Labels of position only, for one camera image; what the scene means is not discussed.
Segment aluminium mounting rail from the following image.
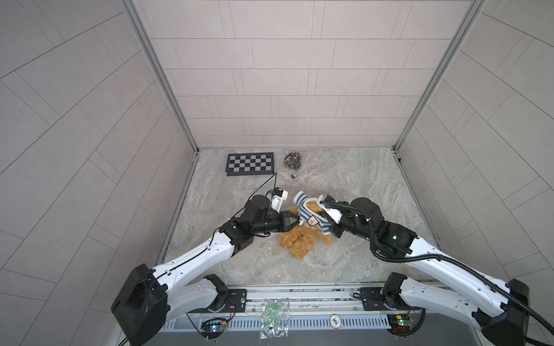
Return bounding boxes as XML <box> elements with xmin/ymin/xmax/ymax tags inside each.
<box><xmin>116</xmin><ymin>283</ymin><xmax>492</xmax><ymax>346</ymax></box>

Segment clear bag green parts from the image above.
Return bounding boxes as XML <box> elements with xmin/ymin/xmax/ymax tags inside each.
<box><xmin>260</xmin><ymin>299</ymin><xmax>290</xmax><ymax>340</ymax></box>

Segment left green circuit board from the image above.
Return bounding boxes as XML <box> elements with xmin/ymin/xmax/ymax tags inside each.
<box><xmin>200</xmin><ymin>317</ymin><xmax>229</xmax><ymax>340</ymax></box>

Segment black white checkerboard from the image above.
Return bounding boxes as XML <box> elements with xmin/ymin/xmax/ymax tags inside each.
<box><xmin>225</xmin><ymin>152</ymin><xmax>275</xmax><ymax>177</ymax></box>

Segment round white sticker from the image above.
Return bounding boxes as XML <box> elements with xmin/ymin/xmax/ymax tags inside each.
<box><xmin>329</xmin><ymin>314</ymin><xmax>342</xmax><ymax>330</ymax></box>

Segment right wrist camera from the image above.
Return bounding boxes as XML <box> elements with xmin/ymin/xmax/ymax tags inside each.
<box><xmin>317</xmin><ymin>195</ymin><xmax>343</xmax><ymax>224</ymax></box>

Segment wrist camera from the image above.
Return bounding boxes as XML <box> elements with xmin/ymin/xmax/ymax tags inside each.
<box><xmin>271</xmin><ymin>187</ymin><xmax>288</xmax><ymax>213</ymax></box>
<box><xmin>317</xmin><ymin>195</ymin><xmax>343</xmax><ymax>224</ymax></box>

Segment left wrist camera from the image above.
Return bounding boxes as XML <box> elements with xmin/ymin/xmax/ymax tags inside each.
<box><xmin>271</xmin><ymin>187</ymin><xmax>288</xmax><ymax>213</ymax></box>

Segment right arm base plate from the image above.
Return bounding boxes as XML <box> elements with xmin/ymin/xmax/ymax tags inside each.
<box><xmin>359</xmin><ymin>287</ymin><xmax>411</xmax><ymax>311</ymax></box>

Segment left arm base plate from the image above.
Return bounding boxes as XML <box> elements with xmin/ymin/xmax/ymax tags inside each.
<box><xmin>190</xmin><ymin>289</ymin><xmax>248</xmax><ymax>314</ymax></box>

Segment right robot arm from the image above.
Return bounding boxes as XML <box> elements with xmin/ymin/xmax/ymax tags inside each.
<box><xmin>317</xmin><ymin>195</ymin><xmax>534</xmax><ymax>345</ymax></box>

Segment brown teddy bear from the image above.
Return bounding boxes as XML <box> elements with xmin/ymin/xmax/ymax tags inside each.
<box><xmin>279</xmin><ymin>221</ymin><xmax>334</xmax><ymax>260</ymax></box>

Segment black corrugated cable conduit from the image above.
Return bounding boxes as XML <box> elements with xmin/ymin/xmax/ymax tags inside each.
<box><xmin>322</xmin><ymin>200</ymin><xmax>554</xmax><ymax>346</ymax></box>

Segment bag of colourful small parts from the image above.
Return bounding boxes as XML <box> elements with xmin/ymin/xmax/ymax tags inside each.
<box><xmin>284</xmin><ymin>151</ymin><xmax>302</xmax><ymax>171</ymax></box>

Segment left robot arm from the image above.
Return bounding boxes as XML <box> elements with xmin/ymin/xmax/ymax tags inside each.
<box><xmin>111</xmin><ymin>195</ymin><xmax>300</xmax><ymax>345</ymax></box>

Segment right circuit board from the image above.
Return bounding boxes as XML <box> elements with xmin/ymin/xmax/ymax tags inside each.
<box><xmin>387</xmin><ymin>314</ymin><xmax>414</xmax><ymax>335</ymax></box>

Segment striped knit bear sweater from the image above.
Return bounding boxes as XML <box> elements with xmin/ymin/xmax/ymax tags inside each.
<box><xmin>293</xmin><ymin>191</ymin><xmax>334</xmax><ymax>236</ymax></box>

